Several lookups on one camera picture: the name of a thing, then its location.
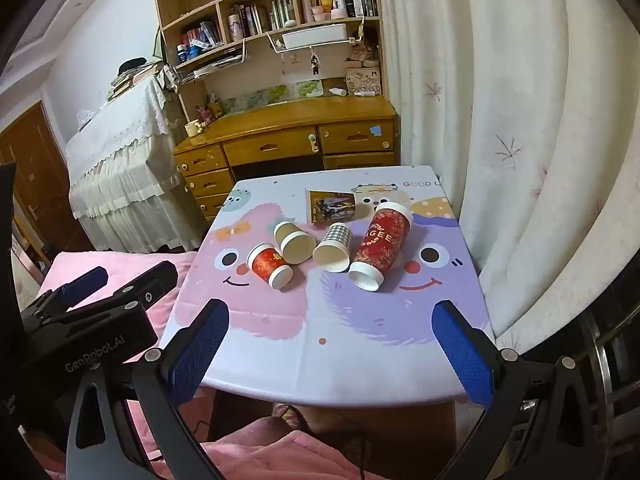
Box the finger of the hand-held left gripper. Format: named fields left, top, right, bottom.
left=65, top=260, right=180, bottom=322
left=30, top=266, right=110, bottom=318

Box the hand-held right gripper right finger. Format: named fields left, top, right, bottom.
left=431, top=300, right=609, bottom=480

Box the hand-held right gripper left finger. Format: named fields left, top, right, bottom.
left=65, top=298, right=231, bottom=480

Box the small red paper cup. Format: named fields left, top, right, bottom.
left=247, top=243, right=294, bottom=291

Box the tall red paper cup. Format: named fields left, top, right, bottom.
left=347, top=201, right=415, bottom=293

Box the beige paper cup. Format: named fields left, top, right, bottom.
left=273, top=221, right=317, bottom=265

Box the checkered paper cup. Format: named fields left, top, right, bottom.
left=312, top=222, right=353, bottom=273

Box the brown wooden door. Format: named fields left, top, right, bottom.
left=0, top=101, right=95, bottom=266

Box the cartoon print folding table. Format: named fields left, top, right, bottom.
left=164, top=165, right=497, bottom=406

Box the lace-covered cabinet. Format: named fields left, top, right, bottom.
left=65, top=77, right=207, bottom=255

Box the pink fleece blanket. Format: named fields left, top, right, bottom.
left=20, top=249, right=366, bottom=480

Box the glossy picture card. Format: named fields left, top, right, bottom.
left=305, top=188, right=357, bottom=224

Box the wooden desk with drawers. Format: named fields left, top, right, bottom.
left=172, top=94, right=402, bottom=222

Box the stack of books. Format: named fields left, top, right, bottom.
left=107, top=62, right=167, bottom=102

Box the white floral curtain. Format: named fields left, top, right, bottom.
left=372, top=0, right=640, bottom=361

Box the wooden bookshelf hutch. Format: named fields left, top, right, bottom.
left=150, top=0, right=387, bottom=113

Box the patterned paper box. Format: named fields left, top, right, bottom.
left=344, top=69, right=383, bottom=96

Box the row of shelf books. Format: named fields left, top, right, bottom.
left=240, top=0, right=297, bottom=33

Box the white long shelf lamp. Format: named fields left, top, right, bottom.
left=281, top=22, right=352, bottom=52

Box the metal chair frame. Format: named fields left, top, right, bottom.
left=570, top=300, right=640, bottom=466

